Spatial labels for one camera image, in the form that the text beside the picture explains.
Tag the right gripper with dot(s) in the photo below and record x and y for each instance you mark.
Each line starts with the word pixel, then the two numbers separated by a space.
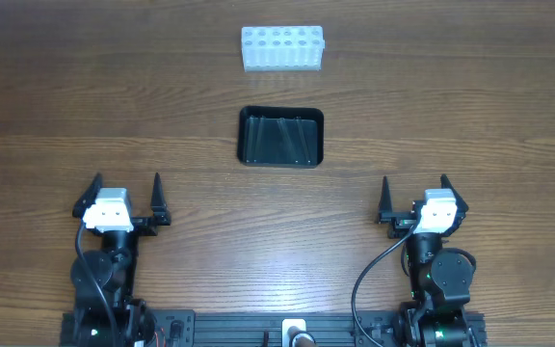
pixel 398 222

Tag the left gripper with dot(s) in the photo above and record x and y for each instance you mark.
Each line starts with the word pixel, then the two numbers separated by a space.
pixel 145 226

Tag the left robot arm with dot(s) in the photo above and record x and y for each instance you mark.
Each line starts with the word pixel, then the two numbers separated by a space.
pixel 97 277

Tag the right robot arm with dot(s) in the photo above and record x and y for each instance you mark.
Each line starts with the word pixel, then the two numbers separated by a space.
pixel 446 277

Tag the black tray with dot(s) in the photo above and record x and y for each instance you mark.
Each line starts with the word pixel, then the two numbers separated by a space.
pixel 272 144

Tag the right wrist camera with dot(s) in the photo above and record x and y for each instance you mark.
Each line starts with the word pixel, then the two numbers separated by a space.
pixel 434 212

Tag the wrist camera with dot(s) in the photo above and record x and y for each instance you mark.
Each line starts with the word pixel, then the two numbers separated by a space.
pixel 434 212
pixel 109 212

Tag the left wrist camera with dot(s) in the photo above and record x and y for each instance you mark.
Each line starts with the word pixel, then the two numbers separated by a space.
pixel 109 212

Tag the mounting rail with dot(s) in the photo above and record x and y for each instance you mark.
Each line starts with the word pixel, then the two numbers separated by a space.
pixel 239 330

